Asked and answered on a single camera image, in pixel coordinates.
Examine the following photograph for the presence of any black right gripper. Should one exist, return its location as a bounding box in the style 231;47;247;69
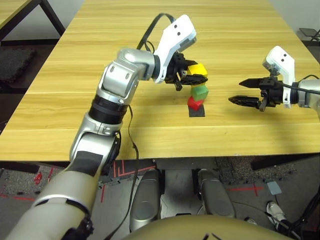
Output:
227;76;285;112

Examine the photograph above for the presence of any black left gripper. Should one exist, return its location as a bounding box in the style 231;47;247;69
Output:
164;53;209;92

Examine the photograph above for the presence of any yellow wooden block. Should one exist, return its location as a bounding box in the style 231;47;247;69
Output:
187;63;209;78

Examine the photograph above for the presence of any green wooden block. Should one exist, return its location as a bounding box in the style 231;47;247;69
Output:
190;83;209;100

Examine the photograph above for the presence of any red wooden block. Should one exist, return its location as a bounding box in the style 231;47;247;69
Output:
187;96;205;111

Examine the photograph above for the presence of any black square marker pad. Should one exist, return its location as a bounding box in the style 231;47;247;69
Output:
187;104;206;118

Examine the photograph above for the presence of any black folding stool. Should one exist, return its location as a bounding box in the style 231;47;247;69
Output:
299;27;320;43

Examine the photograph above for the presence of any red tape cross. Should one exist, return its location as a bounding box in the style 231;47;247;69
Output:
228;183;265;197

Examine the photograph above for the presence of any grey square floor pad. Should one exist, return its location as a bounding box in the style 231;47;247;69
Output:
266;181;283;195

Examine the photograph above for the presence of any silver right robot foot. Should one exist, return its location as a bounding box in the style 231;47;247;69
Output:
196;168;236;219

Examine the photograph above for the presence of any silver robot foot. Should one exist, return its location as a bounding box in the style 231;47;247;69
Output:
196;168;236;219
129;168;162;232

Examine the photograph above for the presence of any white bystander shoe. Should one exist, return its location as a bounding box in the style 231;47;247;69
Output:
266;201;287;226

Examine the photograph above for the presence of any red tape comb-shaped mark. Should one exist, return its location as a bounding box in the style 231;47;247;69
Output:
112;159;156;178

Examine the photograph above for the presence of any silver left robot foot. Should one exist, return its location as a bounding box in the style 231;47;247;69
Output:
129;168;162;232

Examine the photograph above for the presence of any beige robot torso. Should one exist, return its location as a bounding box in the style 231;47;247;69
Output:
123;214;292;240

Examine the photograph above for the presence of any black foam floor mat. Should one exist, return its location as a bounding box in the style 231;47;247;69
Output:
0;47;37;82

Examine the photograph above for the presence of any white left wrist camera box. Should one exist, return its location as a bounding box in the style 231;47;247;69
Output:
152;14;198;84

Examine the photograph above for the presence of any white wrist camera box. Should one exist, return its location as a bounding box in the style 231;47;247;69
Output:
152;14;198;84
261;45;296;109

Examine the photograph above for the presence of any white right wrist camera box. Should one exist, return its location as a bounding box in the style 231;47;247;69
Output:
261;45;296;109

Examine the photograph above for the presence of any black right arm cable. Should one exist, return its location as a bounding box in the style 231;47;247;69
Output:
282;74;320;95

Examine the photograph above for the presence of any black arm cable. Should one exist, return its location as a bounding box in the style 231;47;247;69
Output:
282;74;320;95
103;12;176;240

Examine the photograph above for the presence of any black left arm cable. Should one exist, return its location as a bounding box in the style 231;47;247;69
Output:
103;12;176;240

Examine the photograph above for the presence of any black floor cable bundle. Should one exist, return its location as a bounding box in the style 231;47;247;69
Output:
282;189;320;240

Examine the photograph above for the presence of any wooden table with black frame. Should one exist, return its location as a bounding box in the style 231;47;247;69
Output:
0;0;66;42

